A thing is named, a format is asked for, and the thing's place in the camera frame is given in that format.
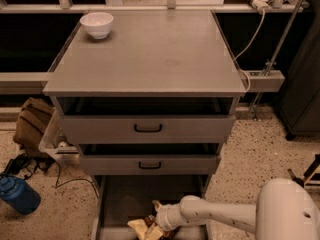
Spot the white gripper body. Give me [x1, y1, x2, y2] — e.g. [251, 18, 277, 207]
[156, 204, 182, 231]

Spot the brown chip bag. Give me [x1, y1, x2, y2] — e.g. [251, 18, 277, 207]
[127, 199, 178, 240]

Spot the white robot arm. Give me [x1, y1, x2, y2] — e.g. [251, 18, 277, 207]
[153, 178, 320, 240]

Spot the bottom open grey drawer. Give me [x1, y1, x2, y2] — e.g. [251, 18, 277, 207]
[91, 175, 204, 240]

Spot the middle grey drawer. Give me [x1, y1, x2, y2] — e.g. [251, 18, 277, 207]
[79, 155, 221, 175]

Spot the grey drawer cabinet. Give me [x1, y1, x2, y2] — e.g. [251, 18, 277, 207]
[42, 9, 248, 240]

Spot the top grey drawer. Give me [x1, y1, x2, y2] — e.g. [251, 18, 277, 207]
[62, 115, 235, 144]

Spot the clear plastic bin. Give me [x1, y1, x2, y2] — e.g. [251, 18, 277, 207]
[39, 112, 79, 165]

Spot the metal diagonal pole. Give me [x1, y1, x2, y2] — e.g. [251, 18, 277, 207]
[249, 0, 304, 120]

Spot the blue water jug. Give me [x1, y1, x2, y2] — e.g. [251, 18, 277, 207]
[0, 175, 41, 215]

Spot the brown backpack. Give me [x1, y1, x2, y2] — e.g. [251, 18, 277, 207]
[13, 98, 54, 158]

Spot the black wheeled cart leg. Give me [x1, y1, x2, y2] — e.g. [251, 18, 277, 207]
[287, 154, 320, 187]

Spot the dark grey cabinet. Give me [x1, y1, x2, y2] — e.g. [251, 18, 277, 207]
[279, 0, 320, 140]

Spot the white ceramic bowl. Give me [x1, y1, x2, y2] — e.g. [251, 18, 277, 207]
[80, 12, 113, 39]

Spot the black floor cable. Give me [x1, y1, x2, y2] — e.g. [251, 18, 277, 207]
[2, 153, 100, 199]

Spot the white power cable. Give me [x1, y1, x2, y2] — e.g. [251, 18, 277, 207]
[232, 8, 266, 94]

